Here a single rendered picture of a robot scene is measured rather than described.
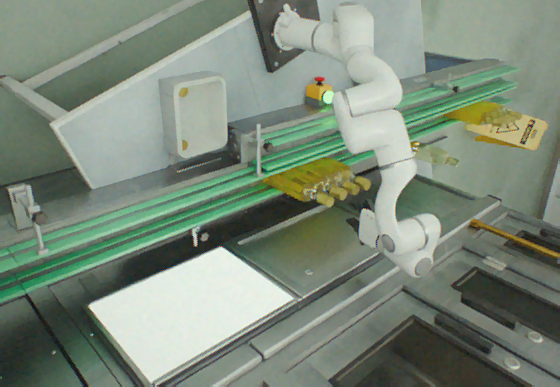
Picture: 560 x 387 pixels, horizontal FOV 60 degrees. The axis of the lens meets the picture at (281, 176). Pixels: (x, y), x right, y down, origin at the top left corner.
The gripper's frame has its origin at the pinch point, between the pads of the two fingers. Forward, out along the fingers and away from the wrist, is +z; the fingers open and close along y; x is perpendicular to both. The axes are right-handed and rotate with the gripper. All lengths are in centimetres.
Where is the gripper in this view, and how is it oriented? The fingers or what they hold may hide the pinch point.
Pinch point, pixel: (354, 213)
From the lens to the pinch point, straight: 140.2
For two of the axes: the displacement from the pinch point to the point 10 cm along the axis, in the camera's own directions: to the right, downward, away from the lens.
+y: 0.2, -9.1, -4.1
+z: -4.5, -3.8, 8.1
